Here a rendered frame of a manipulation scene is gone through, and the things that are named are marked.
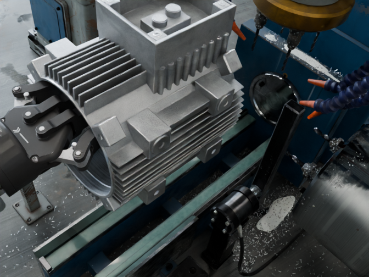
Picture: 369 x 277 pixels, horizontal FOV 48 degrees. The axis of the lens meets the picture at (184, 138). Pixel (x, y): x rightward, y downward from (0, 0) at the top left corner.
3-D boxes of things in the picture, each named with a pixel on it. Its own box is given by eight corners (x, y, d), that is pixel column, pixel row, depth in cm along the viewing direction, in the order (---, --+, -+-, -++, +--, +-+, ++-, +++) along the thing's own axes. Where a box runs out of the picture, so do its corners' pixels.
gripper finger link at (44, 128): (32, 126, 42) (39, 135, 41) (121, 72, 46) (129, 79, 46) (42, 148, 45) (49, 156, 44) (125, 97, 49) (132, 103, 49)
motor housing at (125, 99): (147, 86, 70) (151, -21, 55) (230, 155, 62) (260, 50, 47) (40, 144, 60) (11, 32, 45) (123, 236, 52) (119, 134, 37)
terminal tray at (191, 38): (170, 18, 56) (174, -33, 51) (228, 58, 52) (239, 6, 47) (97, 51, 50) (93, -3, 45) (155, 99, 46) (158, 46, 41)
